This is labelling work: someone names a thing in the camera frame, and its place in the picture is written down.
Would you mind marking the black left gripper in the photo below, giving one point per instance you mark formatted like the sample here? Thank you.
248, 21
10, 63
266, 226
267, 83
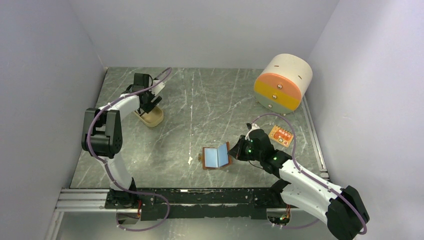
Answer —
148, 106

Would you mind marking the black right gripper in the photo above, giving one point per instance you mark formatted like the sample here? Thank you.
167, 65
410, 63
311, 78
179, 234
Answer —
237, 151

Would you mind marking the beige plastic tray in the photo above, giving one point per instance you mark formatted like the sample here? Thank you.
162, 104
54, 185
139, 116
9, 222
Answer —
151, 119

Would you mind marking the brown leather card holder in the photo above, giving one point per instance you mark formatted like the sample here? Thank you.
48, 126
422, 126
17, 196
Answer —
216, 157

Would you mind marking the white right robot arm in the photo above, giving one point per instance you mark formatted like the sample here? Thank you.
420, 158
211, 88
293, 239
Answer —
340, 208

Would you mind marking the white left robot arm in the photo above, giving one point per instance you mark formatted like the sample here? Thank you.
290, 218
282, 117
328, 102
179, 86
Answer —
102, 133

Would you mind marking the orange patterned card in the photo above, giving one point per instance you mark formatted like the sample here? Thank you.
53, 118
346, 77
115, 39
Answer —
281, 136

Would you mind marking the round pastel drawer box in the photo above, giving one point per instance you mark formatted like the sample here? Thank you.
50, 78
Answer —
283, 83

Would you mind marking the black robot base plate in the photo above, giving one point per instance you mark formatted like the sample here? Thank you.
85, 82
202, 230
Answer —
195, 203

